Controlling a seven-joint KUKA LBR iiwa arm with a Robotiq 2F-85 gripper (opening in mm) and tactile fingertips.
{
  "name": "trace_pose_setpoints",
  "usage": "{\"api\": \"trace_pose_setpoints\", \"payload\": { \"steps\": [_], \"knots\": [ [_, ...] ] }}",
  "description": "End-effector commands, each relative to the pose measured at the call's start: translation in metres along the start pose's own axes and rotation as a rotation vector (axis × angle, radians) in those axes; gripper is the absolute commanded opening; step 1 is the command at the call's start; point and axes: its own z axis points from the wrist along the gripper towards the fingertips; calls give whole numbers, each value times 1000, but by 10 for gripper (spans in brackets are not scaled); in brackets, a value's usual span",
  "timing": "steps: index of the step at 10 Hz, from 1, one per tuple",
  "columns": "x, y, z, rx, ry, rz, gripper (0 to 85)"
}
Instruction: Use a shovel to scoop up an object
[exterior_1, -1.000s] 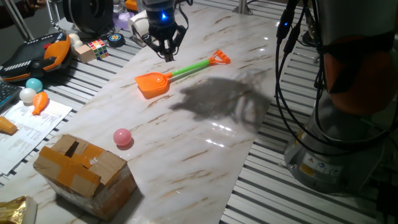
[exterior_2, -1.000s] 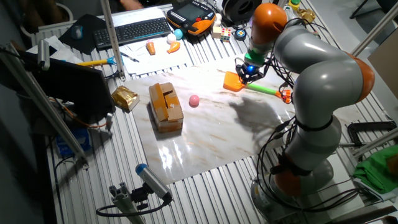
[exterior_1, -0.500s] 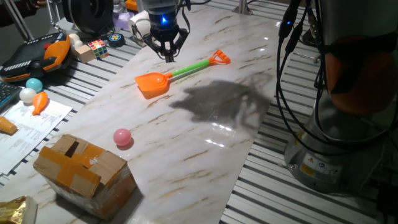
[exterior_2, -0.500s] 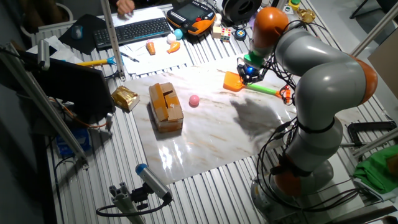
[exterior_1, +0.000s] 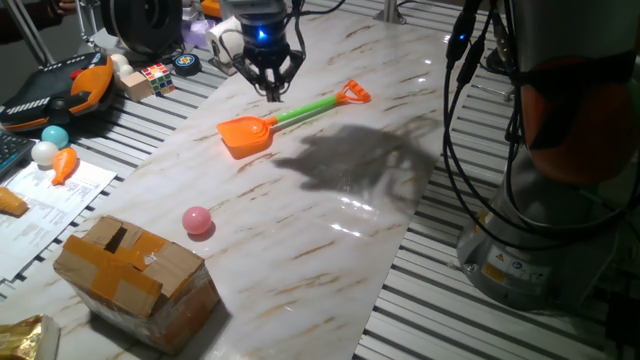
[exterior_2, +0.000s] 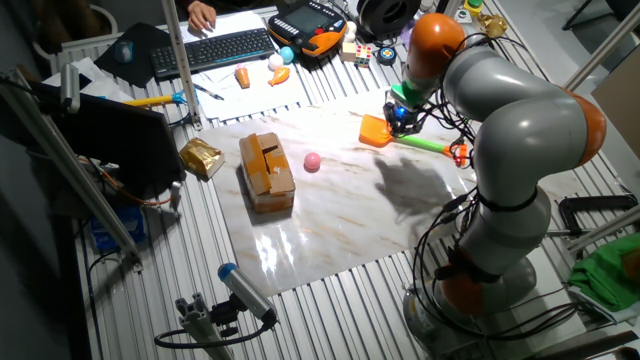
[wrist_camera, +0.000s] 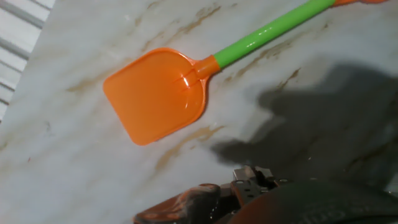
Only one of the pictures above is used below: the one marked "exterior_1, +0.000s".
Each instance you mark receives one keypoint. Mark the white toilet paper roll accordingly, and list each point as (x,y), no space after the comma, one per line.
(225,35)

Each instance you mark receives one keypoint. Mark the small white ball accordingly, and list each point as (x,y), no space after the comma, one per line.
(127,71)
(119,62)

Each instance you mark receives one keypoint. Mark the purple plastic object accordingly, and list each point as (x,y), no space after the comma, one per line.
(196,32)

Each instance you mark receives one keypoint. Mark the brown toy ice cream cone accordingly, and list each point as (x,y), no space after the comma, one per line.
(11,202)

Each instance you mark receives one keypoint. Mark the person bare hand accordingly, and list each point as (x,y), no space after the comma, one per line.
(66,6)

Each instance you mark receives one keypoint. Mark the printed white paper sheet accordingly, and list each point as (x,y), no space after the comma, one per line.
(50,215)

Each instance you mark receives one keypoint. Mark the black round puck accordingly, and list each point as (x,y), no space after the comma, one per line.
(187,64)

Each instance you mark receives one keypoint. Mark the pink plastic ball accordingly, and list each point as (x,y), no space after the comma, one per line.
(196,220)

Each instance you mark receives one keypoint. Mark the person forearm dark sleeve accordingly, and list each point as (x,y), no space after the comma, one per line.
(27,20)

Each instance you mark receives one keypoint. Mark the orange black power tool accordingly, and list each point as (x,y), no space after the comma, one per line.
(50,92)

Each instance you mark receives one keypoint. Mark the large black round device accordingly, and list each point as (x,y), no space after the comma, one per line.
(142,25)

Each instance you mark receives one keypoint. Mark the teal plastic ball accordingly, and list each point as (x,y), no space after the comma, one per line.
(55,136)

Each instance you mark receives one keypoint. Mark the silver orange robot arm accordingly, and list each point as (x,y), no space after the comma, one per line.
(550,225)

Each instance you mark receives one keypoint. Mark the colourful puzzle cube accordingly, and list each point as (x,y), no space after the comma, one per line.
(158,79)

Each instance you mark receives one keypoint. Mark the cardboard box with orange tape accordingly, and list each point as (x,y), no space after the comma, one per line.
(135,285)

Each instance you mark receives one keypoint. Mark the marble pattern table sheet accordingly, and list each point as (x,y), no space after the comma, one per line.
(310,240)

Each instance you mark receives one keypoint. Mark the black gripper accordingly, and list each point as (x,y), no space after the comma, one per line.
(264,45)

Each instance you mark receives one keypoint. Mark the thin metal rod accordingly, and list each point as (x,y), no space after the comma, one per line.
(86,22)

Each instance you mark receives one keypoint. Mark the large white plastic ball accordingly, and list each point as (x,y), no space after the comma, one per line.
(45,153)

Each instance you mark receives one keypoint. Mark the orange toy carrot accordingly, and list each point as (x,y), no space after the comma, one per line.
(65,164)

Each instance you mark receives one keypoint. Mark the silver metal post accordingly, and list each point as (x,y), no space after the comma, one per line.
(390,11)

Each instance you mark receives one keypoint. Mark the gold foil package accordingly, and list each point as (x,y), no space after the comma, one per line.
(22,340)

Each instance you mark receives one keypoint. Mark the plain wooden cube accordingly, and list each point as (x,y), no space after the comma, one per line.
(136,87)

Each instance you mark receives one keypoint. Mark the grey metal tripod leg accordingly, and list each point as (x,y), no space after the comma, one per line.
(31,32)

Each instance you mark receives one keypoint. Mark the flat tray under paper roll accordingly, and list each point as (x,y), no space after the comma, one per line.
(222,64)

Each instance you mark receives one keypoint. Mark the small orange object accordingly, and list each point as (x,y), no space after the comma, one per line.
(211,8)

